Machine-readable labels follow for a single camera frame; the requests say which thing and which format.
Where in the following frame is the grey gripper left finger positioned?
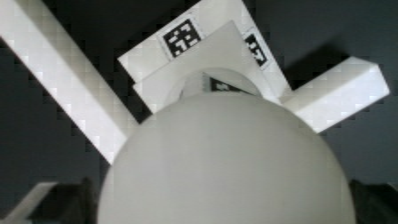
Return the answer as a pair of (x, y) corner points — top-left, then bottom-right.
(0, 182), (56, 224)

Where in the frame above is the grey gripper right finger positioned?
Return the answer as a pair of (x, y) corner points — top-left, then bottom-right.
(378, 182), (398, 204)

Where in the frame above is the white lamp bulb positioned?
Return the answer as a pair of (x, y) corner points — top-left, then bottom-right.
(94, 68), (357, 224)

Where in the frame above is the white lamp base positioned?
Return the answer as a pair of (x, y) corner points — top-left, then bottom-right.
(118, 0), (291, 111)

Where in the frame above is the white right fence bar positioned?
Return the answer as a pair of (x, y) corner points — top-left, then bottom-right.
(284, 57), (389, 133)

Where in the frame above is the white fence bar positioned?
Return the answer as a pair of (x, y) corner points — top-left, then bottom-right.
(284, 57), (389, 133)
(0, 0), (138, 163)

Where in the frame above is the white front fence bar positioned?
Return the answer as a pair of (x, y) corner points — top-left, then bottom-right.
(0, 0), (138, 163)

